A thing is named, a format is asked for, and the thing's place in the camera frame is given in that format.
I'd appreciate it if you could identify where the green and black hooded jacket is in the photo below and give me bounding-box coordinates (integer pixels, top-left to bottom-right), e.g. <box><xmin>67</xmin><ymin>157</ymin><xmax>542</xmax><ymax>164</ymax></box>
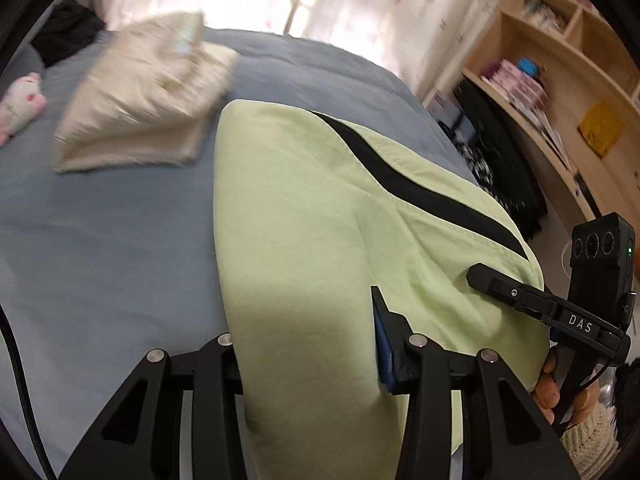
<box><xmin>214</xmin><ymin>100</ymin><xmax>549</xmax><ymax>479</ymax></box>

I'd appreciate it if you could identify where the beige knit sleeve right forearm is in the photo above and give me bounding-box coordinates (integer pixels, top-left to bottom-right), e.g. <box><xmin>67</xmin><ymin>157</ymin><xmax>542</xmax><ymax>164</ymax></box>
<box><xmin>561</xmin><ymin>402</ymin><xmax>618</xmax><ymax>479</ymax></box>

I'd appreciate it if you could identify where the black clothes pile by window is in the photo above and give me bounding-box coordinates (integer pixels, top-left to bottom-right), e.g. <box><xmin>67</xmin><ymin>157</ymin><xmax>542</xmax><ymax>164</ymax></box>
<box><xmin>30</xmin><ymin>0</ymin><xmax>105</xmax><ymax>68</ymax></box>

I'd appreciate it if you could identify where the person's right hand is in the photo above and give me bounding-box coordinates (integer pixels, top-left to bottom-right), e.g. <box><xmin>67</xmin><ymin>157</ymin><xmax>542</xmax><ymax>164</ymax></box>
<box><xmin>531</xmin><ymin>343</ymin><xmax>604</xmax><ymax>426</ymax></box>

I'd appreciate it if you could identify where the blue bed blanket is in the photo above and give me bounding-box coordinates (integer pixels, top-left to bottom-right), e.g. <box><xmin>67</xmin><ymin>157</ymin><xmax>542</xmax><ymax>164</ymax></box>
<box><xmin>1</xmin><ymin>29</ymin><xmax>470</xmax><ymax>470</ymax></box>

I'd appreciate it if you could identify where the black white patterned cloth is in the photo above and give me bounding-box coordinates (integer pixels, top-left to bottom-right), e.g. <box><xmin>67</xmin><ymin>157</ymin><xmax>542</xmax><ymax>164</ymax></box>
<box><xmin>451</xmin><ymin>79</ymin><xmax>548</xmax><ymax>240</ymax></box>

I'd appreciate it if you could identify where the yellow paper on shelf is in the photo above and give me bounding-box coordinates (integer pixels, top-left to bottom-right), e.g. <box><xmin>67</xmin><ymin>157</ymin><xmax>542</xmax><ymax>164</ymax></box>
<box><xmin>577</xmin><ymin>101</ymin><xmax>624</xmax><ymax>159</ymax></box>

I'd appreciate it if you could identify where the pink mini drawer box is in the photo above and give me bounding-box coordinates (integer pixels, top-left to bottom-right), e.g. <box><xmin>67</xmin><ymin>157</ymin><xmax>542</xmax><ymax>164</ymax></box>
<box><xmin>480</xmin><ymin>58</ymin><xmax>549</xmax><ymax>110</ymax></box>

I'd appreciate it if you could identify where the white blue box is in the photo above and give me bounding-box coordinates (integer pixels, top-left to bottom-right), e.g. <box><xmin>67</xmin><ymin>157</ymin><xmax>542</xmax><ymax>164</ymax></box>
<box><xmin>426</xmin><ymin>92</ymin><xmax>462</xmax><ymax>129</ymax></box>

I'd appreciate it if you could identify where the blue toy on drawers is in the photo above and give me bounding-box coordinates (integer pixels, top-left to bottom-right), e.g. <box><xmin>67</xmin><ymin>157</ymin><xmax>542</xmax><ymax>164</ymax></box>
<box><xmin>518</xmin><ymin>58</ymin><xmax>540</xmax><ymax>79</ymax></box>

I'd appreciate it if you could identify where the wooden shelf unit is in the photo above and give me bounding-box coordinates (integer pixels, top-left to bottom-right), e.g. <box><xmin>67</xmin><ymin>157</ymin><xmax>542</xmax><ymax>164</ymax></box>
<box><xmin>462</xmin><ymin>0</ymin><xmax>639</xmax><ymax>229</ymax></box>

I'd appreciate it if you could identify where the folded cream puffer jacket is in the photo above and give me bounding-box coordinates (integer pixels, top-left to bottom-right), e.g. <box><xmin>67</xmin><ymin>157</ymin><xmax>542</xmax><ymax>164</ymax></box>
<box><xmin>52</xmin><ymin>12</ymin><xmax>240</xmax><ymax>174</ymax></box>

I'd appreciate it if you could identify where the pink white cat plush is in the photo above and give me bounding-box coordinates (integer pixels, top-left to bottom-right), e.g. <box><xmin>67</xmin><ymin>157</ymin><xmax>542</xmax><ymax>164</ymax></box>
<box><xmin>0</xmin><ymin>72</ymin><xmax>48</xmax><ymax>146</ymax></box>

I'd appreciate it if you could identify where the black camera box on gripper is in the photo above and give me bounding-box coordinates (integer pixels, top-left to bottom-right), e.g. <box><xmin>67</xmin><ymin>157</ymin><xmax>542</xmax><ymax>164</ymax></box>
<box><xmin>568</xmin><ymin>212</ymin><xmax>636</xmax><ymax>330</ymax></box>

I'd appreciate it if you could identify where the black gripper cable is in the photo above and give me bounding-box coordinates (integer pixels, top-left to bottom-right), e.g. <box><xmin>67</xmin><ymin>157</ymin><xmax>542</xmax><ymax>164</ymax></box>
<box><xmin>0</xmin><ymin>303</ymin><xmax>57</xmax><ymax>480</ymax></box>

